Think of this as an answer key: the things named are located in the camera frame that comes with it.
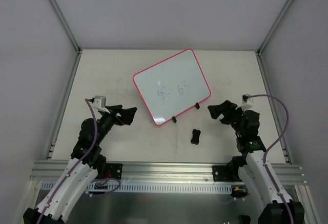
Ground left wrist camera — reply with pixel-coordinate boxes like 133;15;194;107
91;95;108;112

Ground slotted cable duct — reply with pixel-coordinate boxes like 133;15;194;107
40;180;232;195

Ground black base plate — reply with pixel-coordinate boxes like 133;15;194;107
103;163;123;180
212;165;242;182

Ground pink framed whiteboard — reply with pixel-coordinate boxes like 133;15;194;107
133;49;211;126

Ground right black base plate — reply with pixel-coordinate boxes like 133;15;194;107
212;165;242;182

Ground left aluminium frame post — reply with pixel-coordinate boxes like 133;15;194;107
35;0;83;54

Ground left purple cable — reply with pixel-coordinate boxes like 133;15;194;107
35;97;99;224

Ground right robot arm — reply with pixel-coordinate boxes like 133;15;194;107
208;100;305;223

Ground black object bottom edge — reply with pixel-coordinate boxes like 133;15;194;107
239;215;251;224

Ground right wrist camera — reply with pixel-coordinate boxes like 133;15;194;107
240;94;254;111

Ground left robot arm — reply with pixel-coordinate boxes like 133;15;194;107
23;99;137;223

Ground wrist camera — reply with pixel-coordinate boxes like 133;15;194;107
91;95;108;112
240;94;254;111

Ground black whiteboard eraser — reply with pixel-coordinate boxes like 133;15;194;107
191;129;201;145

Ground aluminium frame post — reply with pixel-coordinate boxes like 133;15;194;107
35;0;83;54
256;0;308;55

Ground right aluminium frame post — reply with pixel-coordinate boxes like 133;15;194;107
256;0;308;55

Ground aluminium mounting rail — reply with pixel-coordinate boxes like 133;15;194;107
29;160;307;185

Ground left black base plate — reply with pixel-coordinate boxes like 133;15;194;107
103;163;123;180

